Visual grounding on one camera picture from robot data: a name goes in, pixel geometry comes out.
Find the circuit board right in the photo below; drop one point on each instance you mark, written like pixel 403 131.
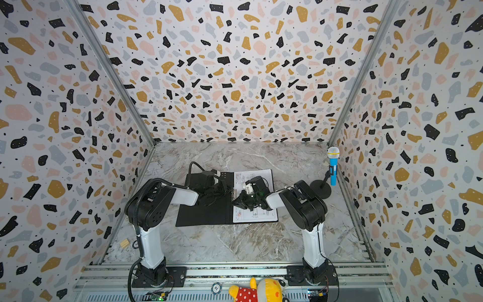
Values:
pixel 318 295

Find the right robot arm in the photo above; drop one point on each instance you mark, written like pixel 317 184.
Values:
pixel 307 208

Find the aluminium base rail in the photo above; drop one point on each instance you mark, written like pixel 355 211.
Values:
pixel 345 281

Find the round badge on rail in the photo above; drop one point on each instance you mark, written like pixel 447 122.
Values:
pixel 216 288

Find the green circuit board left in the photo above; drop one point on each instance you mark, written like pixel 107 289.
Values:
pixel 156 296

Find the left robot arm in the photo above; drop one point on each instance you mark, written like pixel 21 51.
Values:
pixel 145 212

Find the blue toy microphone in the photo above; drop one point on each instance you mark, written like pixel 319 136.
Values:
pixel 333 155

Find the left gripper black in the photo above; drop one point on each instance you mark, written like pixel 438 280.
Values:
pixel 221 185

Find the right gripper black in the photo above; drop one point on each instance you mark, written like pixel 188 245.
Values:
pixel 243 200

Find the yellow red plush toy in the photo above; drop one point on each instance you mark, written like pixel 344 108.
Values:
pixel 267 290

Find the orange folder black inside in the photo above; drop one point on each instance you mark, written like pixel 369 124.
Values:
pixel 221 211

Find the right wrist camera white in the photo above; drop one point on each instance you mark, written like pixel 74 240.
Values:
pixel 250 188

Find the printed paper sheet with diagram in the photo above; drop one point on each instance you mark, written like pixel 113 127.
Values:
pixel 258 215

